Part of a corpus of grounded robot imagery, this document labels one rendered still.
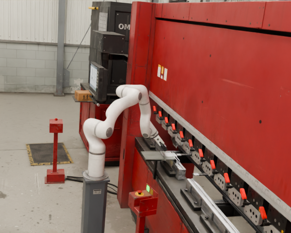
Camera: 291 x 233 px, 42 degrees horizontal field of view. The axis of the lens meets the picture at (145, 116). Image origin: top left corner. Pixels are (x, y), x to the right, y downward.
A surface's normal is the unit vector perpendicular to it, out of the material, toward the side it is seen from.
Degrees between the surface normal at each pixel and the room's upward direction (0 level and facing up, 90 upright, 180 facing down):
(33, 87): 90
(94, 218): 90
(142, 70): 90
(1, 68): 90
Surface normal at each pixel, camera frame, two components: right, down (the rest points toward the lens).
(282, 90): -0.96, -0.02
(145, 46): 0.25, 0.28
